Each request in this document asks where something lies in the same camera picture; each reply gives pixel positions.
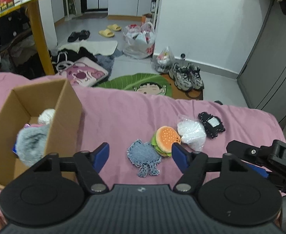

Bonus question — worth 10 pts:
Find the green leaf floor mat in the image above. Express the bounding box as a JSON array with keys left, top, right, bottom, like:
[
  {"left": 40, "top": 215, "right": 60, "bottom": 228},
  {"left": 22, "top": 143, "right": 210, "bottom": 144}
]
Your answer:
[{"left": 98, "top": 73, "right": 172, "bottom": 97}]

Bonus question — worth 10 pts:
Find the clear bag white filling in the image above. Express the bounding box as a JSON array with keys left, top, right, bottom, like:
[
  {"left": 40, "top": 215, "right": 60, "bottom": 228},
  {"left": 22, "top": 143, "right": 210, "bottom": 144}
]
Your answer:
[{"left": 177, "top": 115, "right": 206, "bottom": 152}]

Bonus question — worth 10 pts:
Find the yellow slipper near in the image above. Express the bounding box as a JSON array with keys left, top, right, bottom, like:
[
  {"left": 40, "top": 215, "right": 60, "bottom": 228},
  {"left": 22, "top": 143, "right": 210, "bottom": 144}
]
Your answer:
[{"left": 99, "top": 28, "right": 115, "bottom": 38}]

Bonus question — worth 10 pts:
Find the right grey sneaker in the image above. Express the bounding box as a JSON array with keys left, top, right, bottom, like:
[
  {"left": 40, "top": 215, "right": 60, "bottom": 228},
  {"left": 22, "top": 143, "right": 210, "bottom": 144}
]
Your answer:
[{"left": 188, "top": 63, "right": 204, "bottom": 90}]

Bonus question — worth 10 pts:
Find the black patch white label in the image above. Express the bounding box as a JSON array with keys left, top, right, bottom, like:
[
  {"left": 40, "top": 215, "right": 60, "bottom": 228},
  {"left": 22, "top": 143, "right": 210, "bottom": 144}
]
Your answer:
[{"left": 198, "top": 112, "right": 225, "bottom": 139}]

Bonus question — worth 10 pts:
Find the black clothes pile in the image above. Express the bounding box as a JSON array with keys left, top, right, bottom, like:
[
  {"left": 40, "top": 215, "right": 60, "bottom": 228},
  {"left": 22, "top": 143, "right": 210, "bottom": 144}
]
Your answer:
[{"left": 50, "top": 47, "right": 98, "bottom": 73}]

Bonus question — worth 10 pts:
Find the large white plastic bag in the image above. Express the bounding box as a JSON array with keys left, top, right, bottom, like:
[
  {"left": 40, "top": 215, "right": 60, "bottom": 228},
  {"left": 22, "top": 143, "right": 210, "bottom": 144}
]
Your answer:
[{"left": 122, "top": 22, "right": 155, "bottom": 60}]

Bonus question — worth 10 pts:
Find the black slipper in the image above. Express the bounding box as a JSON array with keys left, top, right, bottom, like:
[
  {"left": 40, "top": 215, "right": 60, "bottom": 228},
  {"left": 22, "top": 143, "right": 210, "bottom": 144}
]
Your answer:
[
  {"left": 79, "top": 30, "right": 90, "bottom": 41},
  {"left": 67, "top": 32, "right": 80, "bottom": 43}
]

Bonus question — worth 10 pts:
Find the grey sneaker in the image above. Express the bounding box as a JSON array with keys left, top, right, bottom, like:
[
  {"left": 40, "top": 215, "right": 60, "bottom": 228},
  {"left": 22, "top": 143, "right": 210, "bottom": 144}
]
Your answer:
[
  {"left": 168, "top": 62, "right": 193, "bottom": 92},
  {"left": 188, "top": 63, "right": 204, "bottom": 90}
]

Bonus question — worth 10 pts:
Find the plush hamburger toy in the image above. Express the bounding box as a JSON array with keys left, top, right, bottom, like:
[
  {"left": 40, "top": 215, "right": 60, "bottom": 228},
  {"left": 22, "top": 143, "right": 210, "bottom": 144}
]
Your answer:
[{"left": 151, "top": 126, "right": 181, "bottom": 157}]

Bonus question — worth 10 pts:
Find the denim patch coaster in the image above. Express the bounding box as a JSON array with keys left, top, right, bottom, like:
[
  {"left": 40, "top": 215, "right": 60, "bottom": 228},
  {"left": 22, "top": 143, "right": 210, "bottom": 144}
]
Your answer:
[{"left": 127, "top": 139, "right": 162, "bottom": 178}]

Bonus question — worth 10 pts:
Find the yellow slipper far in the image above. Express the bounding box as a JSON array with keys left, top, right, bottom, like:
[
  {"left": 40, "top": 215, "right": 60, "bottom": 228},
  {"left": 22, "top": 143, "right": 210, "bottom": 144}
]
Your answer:
[{"left": 107, "top": 24, "right": 122, "bottom": 32}]

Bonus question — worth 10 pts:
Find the pink bear cushion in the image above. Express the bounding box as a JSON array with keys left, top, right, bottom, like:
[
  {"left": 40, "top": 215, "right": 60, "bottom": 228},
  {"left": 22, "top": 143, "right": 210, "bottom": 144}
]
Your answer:
[{"left": 56, "top": 57, "right": 109, "bottom": 87}]

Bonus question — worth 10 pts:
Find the small clear plastic bag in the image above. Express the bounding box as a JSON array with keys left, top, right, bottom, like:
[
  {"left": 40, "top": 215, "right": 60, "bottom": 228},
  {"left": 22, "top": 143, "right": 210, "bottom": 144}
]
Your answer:
[{"left": 153, "top": 46, "right": 175, "bottom": 74}]

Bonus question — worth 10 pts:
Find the grey cabinet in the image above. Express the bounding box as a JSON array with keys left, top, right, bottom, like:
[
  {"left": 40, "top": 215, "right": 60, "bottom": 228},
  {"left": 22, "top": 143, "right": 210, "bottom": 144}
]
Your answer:
[{"left": 237, "top": 1, "right": 286, "bottom": 127}]

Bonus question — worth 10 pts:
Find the dark blue fluffy rug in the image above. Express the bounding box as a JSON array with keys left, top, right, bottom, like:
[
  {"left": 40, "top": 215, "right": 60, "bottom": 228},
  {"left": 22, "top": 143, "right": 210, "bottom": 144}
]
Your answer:
[{"left": 95, "top": 49, "right": 124, "bottom": 77}]

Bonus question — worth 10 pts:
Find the grey fluffy plush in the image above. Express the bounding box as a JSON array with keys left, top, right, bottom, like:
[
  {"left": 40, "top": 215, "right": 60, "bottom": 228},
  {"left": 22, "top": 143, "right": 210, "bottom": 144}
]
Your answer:
[{"left": 15, "top": 124, "right": 50, "bottom": 167}]

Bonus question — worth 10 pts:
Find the yellow slipper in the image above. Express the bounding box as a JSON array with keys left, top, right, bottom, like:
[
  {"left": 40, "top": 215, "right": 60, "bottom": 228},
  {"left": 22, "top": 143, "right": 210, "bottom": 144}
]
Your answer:
[
  {"left": 107, "top": 24, "right": 122, "bottom": 32},
  {"left": 99, "top": 28, "right": 115, "bottom": 38}
]

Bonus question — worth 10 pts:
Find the yellow round table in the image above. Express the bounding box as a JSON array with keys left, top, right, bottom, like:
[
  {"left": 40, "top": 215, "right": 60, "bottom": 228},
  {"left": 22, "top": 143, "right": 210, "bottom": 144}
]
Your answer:
[{"left": 0, "top": 0, "right": 55, "bottom": 75}]

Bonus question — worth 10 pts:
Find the blue tissue pack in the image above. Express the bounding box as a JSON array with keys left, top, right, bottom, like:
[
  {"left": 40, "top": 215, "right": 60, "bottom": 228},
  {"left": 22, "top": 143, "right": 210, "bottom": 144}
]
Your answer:
[{"left": 12, "top": 143, "right": 18, "bottom": 155}]

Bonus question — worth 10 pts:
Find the brown cardboard box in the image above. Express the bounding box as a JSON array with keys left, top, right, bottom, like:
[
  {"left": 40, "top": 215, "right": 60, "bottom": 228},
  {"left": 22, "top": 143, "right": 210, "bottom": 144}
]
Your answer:
[{"left": 0, "top": 79, "right": 82, "bottom": 190}]

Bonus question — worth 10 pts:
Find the black slipper left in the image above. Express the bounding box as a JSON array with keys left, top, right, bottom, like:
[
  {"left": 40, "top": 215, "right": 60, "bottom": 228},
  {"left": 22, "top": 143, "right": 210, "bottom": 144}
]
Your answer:
[{"left": 67, "top": 32, "right": 80, "bottom": 43}]

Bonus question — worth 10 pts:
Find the white floor rug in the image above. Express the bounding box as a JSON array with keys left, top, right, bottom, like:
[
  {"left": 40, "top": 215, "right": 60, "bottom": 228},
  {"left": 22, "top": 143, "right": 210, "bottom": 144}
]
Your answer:
[{"left": 58, "top": 40, "right": 118, "bottom": 56}]

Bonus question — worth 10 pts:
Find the left grey sneaker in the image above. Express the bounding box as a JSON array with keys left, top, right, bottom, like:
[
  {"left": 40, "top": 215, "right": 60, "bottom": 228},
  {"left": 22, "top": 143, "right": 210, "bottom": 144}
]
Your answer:
[{"left": 168, "top": 62, "right": 193, "bottom": 92}]

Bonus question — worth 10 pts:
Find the black slipper right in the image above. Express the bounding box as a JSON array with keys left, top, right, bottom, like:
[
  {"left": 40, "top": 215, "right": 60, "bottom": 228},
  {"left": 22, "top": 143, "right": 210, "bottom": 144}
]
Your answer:
[{"left": 79, "top": 30, "right": 90, "bottom": 41}]

